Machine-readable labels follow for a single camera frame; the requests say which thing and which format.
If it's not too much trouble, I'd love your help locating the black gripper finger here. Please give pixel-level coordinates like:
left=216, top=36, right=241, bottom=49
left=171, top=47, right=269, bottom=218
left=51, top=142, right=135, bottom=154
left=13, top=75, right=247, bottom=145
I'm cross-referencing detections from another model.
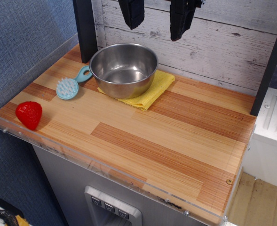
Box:
left=118, top=0, right=144, bottom=30
left=170, top=0, right=198, bottom=41

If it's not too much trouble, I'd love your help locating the red plastic strawberry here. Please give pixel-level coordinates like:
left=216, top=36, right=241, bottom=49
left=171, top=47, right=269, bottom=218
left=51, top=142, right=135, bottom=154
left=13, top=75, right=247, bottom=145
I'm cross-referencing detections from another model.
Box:
left=15, top=101, right=42, bottom=130

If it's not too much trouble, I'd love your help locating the stainless steel pot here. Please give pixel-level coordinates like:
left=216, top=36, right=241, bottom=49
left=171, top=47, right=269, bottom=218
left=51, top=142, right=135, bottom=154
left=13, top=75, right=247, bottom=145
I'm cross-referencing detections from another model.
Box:
left=89, top=43, right=158, bottom=99

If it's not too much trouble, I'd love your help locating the yellow folded cloth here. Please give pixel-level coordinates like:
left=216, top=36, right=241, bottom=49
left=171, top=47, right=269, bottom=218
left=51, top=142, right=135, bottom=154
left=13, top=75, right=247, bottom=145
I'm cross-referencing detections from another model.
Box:
left=97, top=70, right=176, bottom=112

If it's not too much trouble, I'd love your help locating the light blue scrub brush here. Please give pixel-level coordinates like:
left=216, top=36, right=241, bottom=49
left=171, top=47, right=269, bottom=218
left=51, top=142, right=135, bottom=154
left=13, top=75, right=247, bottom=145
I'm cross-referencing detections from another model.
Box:
left=56, top=65, right=93, bottom=100

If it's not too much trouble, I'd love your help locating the white grooved sink unit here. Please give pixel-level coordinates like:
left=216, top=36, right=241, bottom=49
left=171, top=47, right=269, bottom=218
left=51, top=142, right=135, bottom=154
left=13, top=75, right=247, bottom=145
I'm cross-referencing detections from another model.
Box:
left=253, top=88, right=277, bottom=145

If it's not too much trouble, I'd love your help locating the grey toy fridge cabinet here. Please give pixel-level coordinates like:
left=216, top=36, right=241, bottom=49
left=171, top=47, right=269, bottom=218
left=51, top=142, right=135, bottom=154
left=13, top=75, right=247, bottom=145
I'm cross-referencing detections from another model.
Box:
left=34, top=146, right=202, bottom=226

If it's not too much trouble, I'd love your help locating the silver dispenser button panel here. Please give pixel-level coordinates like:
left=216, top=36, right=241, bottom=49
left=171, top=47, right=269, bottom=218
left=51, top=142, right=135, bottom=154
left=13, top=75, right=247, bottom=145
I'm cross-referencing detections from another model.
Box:
left=84, top=186, right=142, bottom=226

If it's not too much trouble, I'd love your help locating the clear acrylic edge guard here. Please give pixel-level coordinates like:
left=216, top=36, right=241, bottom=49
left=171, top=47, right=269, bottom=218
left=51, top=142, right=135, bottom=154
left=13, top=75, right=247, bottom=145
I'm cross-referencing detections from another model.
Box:
left=0, top=28, right=258, bottom=226

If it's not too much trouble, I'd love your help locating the yellow object bottom left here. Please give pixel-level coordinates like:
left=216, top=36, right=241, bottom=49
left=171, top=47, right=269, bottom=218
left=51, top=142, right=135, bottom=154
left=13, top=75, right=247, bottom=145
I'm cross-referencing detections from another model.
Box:
left=16, top=215, right=30, bottom=226

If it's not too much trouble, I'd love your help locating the black left vertical post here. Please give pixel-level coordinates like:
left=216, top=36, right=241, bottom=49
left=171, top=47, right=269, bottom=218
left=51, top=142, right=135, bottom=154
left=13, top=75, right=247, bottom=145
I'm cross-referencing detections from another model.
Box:
left=72, top=0, right=98, bottom=63

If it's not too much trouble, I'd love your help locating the black vertical post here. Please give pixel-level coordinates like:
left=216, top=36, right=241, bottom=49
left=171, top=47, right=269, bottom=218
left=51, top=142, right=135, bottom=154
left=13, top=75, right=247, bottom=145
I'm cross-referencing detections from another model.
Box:
left=250, top=38, right=277, bottom=116
left=72, top=0, right=98, bottom=63

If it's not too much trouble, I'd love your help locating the black right vertical post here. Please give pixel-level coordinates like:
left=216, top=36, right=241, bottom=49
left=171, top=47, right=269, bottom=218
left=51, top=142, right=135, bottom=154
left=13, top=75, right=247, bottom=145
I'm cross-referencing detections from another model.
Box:
left=250, top=38, right=277, bottom=116

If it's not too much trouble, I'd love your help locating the black cable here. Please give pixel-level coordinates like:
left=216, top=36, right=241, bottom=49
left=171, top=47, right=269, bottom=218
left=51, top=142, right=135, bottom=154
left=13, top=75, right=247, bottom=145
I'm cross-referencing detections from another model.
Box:
left=0, top=207, right=18, bottom=226

